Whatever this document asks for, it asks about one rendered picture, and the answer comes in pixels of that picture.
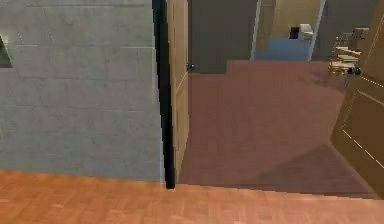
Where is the brown wooden room door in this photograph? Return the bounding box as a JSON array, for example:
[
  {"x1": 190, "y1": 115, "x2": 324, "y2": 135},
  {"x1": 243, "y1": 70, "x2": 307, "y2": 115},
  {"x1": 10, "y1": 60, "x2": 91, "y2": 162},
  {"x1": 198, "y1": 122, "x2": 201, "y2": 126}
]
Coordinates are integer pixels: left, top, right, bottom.
[
  {"x1": 255, "y1": 0, "x2": 277, "y2": 53},
  {"x1": 166, "y1": 0, "x2": 190, "y2": 184},
  {"x1": 330, "y1": 0, "x2": 384, "y2": 200}
]

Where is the black bin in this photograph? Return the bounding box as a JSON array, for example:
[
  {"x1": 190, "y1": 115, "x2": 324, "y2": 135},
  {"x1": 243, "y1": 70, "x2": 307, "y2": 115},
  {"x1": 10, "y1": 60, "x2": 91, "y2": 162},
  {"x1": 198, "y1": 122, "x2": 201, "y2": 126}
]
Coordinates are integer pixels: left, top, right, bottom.
[{"x1": 288, "y1": 25, "x2": 300, "y2": 40}]

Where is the white toilet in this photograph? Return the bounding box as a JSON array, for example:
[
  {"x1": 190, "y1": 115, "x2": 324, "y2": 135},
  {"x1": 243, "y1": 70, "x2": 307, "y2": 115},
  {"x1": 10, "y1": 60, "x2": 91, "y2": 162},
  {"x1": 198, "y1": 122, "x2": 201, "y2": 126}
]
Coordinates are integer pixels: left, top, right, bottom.
[{"x1": 298, "y1": 23, "x2": 314, "y2": 42}]

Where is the light wooden shelf unit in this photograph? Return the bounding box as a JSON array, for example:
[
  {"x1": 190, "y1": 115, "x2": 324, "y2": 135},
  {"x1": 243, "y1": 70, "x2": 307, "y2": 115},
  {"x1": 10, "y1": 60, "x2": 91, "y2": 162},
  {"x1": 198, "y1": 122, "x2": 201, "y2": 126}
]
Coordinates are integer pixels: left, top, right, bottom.
[{"x1": 327, "y1": 27, "x2": 370, "y2": 76}]

